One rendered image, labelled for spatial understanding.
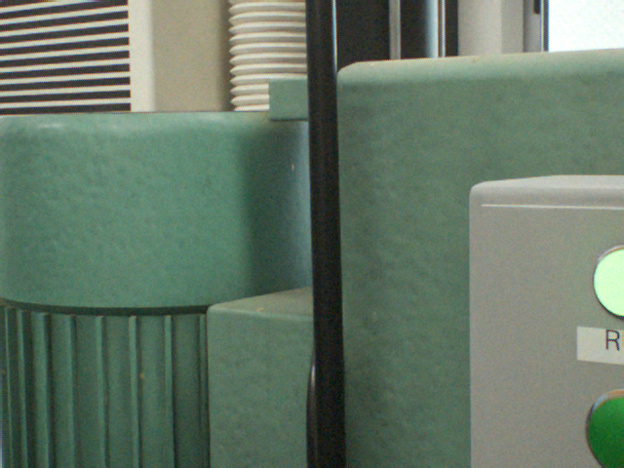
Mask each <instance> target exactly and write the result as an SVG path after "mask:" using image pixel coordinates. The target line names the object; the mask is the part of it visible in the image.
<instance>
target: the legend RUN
mask: <svg viewBox="0 0 624 468"><path fill-rule="evenodd" d="M577 360H585V361H595V362H605V363H614V364H624V331H617V330H605V329H592V328H580V327H577Z"/></svg>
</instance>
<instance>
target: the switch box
mask: <svg viewBox="0 0 624 468"><path fill-rule="evenodd" d="M469 210H470V375H471V468H603V466H602V465H601V464H600V463H599V462H598V460H597V459H596V458H595V456H594V455H593V453H591V452H590V450H589V448H588V445H587V441H586V438H585V421H586V417H587V413H588V411H589V409H590V407H591V405H593V404H594V402H595V401H597V400H598V399H599V398H600V397H601V396H602V395H604V394H606V393H608V392H610V391H612V390H615V389H620V388H624V364H614V363H605V362H595V361H585V360H577V327H580V328H592V329H605V330H617V331H624V320H620V319H618V318H615V317H614V315H612V314H610V313H609V312H608V311H607V310H605V309H604V308H603V306H602V305H600V304H599V302H598V300H597V298H596V296H595V293H594V290H593V283H592V278H593V271H594V268H595V265H596V262H597V260H598V258H599V257H600V256H601V255H602V254H604V253H605V252H606V251H607V250H609V249H610V248H612V247H614V246H617V245H621V244H624V175H552V176H542V177H531V178H520V179H509V180H498V181H487V182H482V183H480V184H477V185H475V186H474V187H473V188H472V190H471V193H470V196H469Z"/></svg>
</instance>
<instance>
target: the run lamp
mask: <svg viewBox="0 0 624 468"><path fill-rule="evenodd" d="M592 283H593V290H594V293H595V296H596V298H597V300H598V302H599V304H600V305H602V306H603V308H604V309H605V310H607V311H608V312H609V313H610V314H612V315H614V317H615V318H618V319H620V320H624V244H621V245H617V246H614V247H612V248H610V249H609V250H607V251H606V252H605V253H604V254H602V255H601V256H600V257H599V258H598V260H597V262H596V265H595V268H594V271H593V278H592Z"/></svg>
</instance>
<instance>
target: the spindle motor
mask: <svg viewBox="0 0 624 468"><path fill-rule="evenodd" d="M310 286H312V262H311V224H310V184H309V145H308V121H276V122H273V121H271V120H270V119H269V111H164V112H107V113H69V114H43V115H31V116H16V117H2V118H0V429H1V454H2V468H210V431H209V390H208V348H207V310H208V308H209V307H210V306H212V305H214V304H217V303H223V302H228V301H233V300H238V299H243V298H249V297H254V296H259V295H264V294H270V293H278V292H284V291H289V290H295V289H300V288H305V287H310Z"/></svg>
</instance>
